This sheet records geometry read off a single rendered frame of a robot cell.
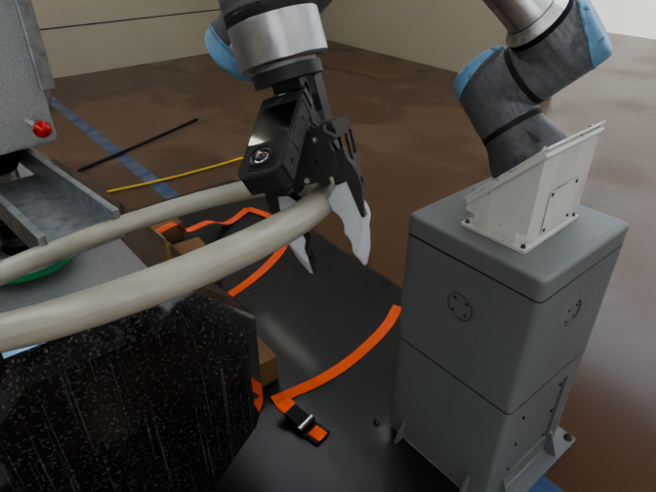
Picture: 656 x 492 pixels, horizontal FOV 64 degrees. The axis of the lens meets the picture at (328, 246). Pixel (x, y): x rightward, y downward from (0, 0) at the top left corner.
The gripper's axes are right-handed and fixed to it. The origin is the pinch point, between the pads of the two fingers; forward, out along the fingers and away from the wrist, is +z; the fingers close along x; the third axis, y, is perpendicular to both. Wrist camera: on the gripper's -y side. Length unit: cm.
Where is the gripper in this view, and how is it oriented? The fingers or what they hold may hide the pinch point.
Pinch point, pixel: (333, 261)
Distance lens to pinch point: 55.4
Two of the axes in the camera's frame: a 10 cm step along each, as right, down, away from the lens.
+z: 2.7, 9.2, 2.7
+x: -9.2, 1.6, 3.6
